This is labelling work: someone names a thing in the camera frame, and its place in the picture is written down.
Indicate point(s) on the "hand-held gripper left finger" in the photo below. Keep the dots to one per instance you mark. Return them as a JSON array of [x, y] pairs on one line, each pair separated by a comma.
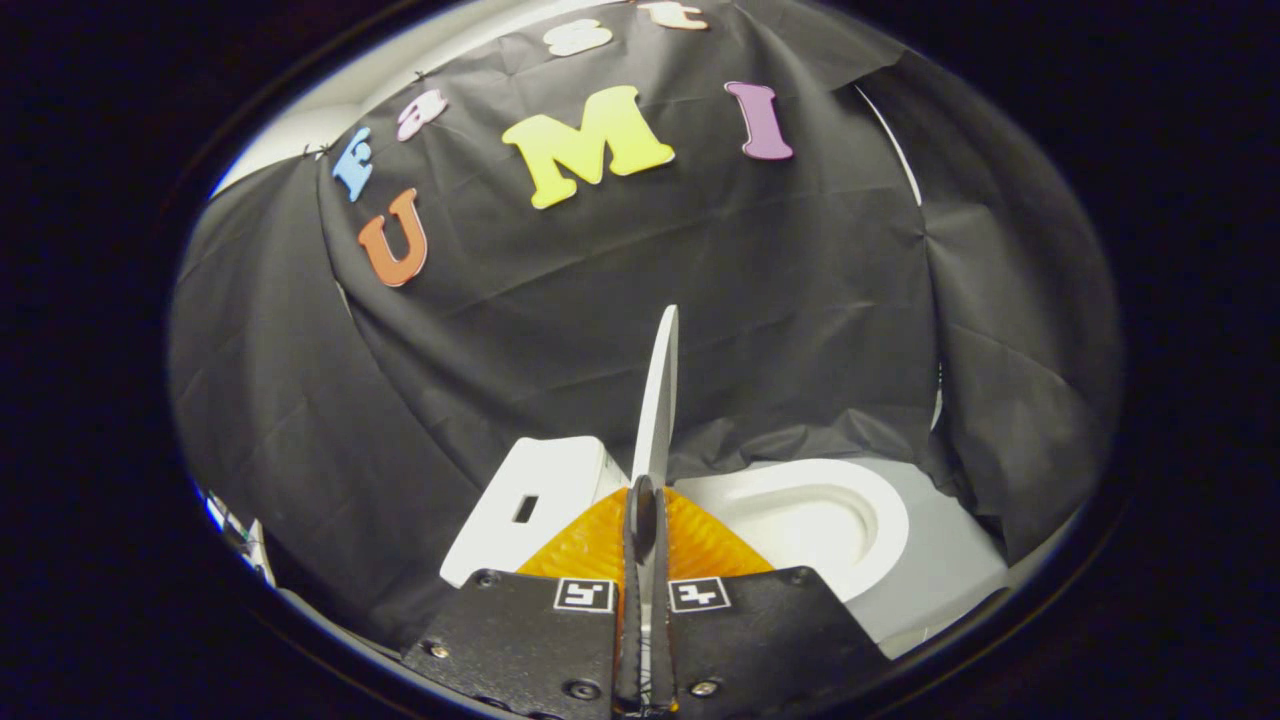
[[520, 640]]

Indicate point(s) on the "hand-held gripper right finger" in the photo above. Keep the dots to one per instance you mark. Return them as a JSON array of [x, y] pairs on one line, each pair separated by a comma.
[[770, 635]]

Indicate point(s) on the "white toilet lid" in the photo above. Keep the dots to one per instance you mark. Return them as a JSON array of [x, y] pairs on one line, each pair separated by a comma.
[[658, 400]]

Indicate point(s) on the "white toilet bowl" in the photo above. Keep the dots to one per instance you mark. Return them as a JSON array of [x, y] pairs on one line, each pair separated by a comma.
[[800, 515]]

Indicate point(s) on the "black backdrop cloth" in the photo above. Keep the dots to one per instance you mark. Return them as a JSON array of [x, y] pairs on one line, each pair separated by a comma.
[[600, 300]]

